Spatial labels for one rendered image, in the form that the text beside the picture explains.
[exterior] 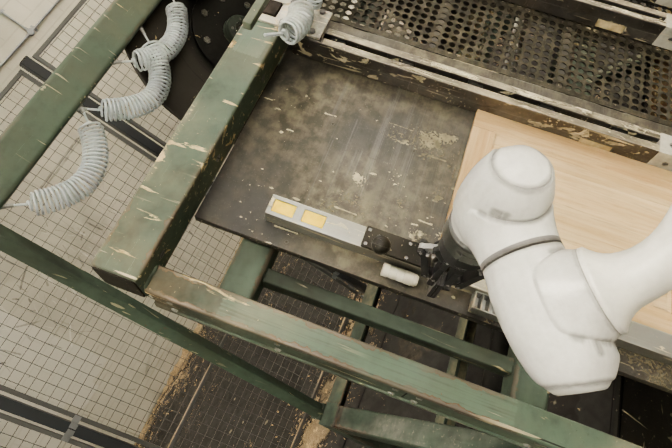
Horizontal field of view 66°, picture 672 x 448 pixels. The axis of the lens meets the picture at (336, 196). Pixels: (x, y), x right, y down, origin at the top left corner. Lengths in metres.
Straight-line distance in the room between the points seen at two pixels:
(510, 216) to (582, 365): 0.17
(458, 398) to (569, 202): 0.55
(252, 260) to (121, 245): 0.28
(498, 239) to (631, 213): 0.80
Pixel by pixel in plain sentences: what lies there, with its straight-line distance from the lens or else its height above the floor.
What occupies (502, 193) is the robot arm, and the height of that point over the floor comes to 1.68.
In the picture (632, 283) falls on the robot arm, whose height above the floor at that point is 1.57.
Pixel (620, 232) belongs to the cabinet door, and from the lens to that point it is 1.38.
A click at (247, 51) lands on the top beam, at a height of 1.87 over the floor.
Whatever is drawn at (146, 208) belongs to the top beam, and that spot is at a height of 1.88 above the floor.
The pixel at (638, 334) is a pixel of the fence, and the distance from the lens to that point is 1.27.
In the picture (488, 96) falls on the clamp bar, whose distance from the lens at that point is 1.38.
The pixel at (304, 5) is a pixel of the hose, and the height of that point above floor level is 1.85.
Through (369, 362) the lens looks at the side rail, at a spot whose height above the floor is 1.43.
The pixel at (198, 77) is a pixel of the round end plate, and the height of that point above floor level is 1.88.
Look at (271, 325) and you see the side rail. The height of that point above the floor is 1.59.
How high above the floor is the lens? 2.07
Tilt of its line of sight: 25 degrees down
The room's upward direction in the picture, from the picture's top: 53 degrees counter-clockwise
